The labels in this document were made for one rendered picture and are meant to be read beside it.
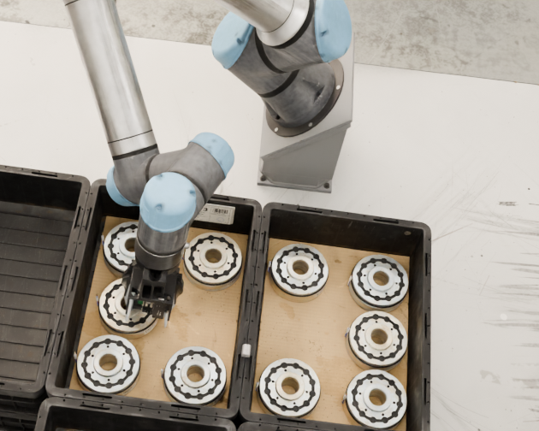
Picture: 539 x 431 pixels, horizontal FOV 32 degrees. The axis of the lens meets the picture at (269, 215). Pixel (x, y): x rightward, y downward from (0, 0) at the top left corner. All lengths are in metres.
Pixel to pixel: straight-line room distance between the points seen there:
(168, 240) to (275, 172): 0.59
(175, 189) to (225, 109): 0.74
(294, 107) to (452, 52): 1.49
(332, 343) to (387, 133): 0.59
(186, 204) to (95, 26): 0.33
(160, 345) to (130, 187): 0.29
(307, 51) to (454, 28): 1.70
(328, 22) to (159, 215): 0.49
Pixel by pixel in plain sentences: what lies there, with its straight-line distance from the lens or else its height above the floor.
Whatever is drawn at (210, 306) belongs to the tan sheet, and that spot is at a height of 0.83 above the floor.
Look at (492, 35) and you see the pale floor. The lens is 3.32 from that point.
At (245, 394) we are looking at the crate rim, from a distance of 1.50.
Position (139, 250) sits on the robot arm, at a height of 1.09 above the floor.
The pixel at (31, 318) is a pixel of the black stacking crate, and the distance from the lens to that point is 1.66.
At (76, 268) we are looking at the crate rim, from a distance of 1.60.
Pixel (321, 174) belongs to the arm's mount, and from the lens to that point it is 1.91.
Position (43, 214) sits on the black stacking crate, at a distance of 1.76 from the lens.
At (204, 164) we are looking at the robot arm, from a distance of 1.39.
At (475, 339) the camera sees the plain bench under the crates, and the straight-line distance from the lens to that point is 1.87.
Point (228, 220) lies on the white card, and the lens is 1.69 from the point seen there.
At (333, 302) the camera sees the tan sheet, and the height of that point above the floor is 0.83.
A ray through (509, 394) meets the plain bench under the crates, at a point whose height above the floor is 0.70.
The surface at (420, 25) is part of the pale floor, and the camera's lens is 3.27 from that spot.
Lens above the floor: 2.33
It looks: 59 degrees down
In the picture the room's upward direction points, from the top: 12 degrees clockwise
